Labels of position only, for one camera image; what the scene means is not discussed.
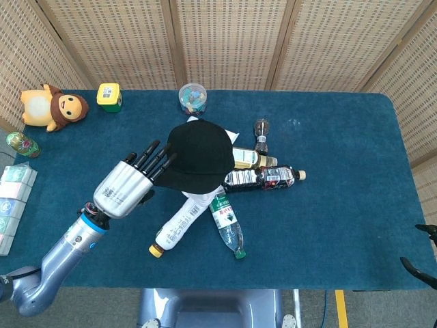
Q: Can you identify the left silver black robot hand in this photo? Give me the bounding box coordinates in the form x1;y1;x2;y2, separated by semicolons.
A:
92;139;178;219

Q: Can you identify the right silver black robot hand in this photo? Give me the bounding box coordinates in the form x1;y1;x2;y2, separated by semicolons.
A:
399;223;437;290

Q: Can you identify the black cap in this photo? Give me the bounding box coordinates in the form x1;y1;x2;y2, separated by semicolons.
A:
155;119;236;195

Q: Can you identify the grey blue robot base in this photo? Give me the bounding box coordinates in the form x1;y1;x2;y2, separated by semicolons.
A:
136;288;303;328

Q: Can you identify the white label bottle yellow cap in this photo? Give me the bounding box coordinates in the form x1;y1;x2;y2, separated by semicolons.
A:
148;197;206;258

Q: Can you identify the white mannequin head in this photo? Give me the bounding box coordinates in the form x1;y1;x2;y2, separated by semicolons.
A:
180;188;219;208

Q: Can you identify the clear water bottle green cap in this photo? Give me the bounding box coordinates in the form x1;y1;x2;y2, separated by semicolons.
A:
208;190;247;260

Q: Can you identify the dark cola bottle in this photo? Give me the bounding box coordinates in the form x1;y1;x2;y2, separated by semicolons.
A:
222;165;307;194

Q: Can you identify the yellow green lidded box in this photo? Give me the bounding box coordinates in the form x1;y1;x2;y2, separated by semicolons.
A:
96;83;124;113

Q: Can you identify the orange brown monkey plush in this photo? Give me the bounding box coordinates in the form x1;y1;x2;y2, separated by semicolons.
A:
19;83;90;133

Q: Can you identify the green patterned can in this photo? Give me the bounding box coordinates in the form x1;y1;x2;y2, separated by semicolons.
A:
5;131;41;159

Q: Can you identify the wrapped tissue pack bundle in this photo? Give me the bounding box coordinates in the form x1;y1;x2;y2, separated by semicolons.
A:
0;163;38;256

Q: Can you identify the clear jar of colourful pieces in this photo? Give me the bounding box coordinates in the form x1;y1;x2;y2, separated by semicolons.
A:
178;83;208;114

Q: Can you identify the blue table mat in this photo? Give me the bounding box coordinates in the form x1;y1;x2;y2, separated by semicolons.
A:
6;89;427;291

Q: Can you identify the white snack bag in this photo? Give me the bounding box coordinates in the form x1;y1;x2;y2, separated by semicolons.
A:
186;115;240;144

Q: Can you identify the yellow tea bottle green label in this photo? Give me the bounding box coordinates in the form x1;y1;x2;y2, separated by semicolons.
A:
231;146;279;170

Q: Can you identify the small dark pepper grinder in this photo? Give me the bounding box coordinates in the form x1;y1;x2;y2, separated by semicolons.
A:
253;118;270;153

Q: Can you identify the woven bamboo folding screen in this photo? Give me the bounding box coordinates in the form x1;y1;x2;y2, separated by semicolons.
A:
0;0;437;240

